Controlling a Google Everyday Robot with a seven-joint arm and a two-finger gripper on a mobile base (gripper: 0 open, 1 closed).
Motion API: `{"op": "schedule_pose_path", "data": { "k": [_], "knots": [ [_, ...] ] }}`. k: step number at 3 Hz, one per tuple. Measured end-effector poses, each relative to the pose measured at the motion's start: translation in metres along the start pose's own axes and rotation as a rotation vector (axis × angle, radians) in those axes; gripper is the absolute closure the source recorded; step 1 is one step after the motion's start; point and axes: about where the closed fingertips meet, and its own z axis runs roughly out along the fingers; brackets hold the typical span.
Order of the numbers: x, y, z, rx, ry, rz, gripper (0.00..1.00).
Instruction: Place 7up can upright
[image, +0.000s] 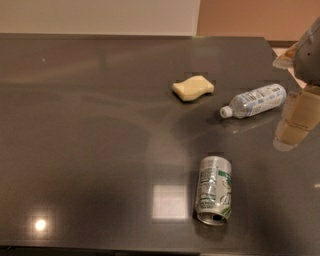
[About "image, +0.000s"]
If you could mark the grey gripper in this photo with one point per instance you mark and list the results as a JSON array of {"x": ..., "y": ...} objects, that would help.
[{"x": 309, "y": 60}]

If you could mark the silver green 7up can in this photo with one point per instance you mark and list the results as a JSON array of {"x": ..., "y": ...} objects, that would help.
[{"x": 214, "y": 188}]

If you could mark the clear plastic water bottle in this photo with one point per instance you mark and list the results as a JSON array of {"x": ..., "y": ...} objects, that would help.
[{"x": 255, "y": 102}]

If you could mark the yellow sponge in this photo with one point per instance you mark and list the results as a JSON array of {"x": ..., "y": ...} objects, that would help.
[{"x": 193, "y": 88}]

